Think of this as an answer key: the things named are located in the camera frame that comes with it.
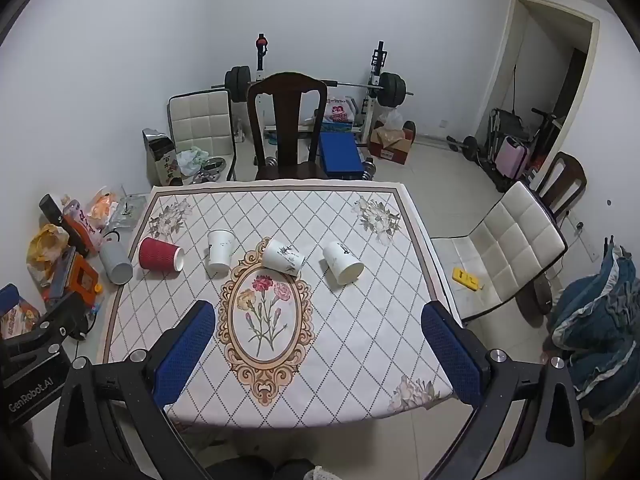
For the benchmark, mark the grey folding cart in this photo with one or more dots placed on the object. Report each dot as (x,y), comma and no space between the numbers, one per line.
(502,127)

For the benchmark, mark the orange snack packet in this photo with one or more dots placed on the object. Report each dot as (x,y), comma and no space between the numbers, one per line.
(17,322)

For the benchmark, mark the yellow plastic bag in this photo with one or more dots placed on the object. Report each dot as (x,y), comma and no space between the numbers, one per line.
(45,250)

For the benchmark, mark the white door frame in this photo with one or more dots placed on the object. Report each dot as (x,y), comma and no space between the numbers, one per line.
(505,60)

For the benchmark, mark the crumpled white plastic bag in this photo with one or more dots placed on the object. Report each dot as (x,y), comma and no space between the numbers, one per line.
(192,159)

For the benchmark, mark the white padded chair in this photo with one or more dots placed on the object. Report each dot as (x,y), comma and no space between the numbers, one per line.
(505,240)
(200,120)

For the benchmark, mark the red snack packet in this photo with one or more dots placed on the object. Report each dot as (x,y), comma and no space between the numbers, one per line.
(81,227)

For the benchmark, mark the metal bowl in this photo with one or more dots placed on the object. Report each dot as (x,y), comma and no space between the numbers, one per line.
(210,169)

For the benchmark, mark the small black barbell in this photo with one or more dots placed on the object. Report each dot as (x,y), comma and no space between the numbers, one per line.
(470,144)

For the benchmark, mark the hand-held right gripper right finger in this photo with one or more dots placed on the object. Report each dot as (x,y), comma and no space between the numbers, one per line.
(450,355)

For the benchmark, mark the clear plastic bag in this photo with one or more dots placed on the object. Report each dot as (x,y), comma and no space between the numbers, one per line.
(394,119)

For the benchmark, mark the red and white plastic bag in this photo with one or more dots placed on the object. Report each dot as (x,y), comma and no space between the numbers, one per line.
(337,111)

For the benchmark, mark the grey cylindrical canister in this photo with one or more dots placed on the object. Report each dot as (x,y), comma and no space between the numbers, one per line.
(115,260)

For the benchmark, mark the yellow handheld device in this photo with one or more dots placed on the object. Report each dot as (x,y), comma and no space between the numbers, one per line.
(466,277)

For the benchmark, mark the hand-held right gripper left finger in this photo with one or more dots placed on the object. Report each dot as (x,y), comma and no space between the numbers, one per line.
(186,350)

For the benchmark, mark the pink suitcase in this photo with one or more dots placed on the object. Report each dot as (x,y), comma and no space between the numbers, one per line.
(511,157)

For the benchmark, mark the white squat rack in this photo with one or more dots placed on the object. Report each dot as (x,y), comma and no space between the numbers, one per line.
(375,85)

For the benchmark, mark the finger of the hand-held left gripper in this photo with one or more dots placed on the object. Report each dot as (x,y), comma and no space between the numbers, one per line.
(7,297)
(60,317)

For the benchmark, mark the black scooter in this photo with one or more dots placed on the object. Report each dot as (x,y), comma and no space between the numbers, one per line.
(545,130)

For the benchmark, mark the white paper cup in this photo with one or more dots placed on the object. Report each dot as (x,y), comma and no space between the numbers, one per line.
(220,252)
(282,256)
(342,261)

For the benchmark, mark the orange box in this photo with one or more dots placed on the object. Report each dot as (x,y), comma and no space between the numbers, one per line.
(77,277)

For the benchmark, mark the blue weight bench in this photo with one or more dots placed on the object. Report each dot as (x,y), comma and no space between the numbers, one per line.
(340,155)

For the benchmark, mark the silver foil bag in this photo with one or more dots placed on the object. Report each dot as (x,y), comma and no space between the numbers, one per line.
(125,212)

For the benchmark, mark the orange plastic bag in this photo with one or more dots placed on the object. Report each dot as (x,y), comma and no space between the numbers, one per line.
(102,207)

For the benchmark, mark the red ribbed paper cup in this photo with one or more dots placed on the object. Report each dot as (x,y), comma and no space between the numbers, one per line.
(157,254)

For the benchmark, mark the black patterned paper bag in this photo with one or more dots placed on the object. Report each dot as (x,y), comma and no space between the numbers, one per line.
(159,160)

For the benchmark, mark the dark wooden chair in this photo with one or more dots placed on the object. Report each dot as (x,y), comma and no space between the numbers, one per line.
(570,180)
(287,110)

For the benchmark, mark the brown cardboard box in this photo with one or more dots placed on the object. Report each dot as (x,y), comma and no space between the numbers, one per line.
(390,147)

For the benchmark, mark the floral printed tablecloth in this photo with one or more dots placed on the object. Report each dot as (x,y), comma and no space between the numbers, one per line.
(310,340)

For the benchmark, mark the chrome dumbbell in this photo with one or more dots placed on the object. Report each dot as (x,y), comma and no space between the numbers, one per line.
(369,169)

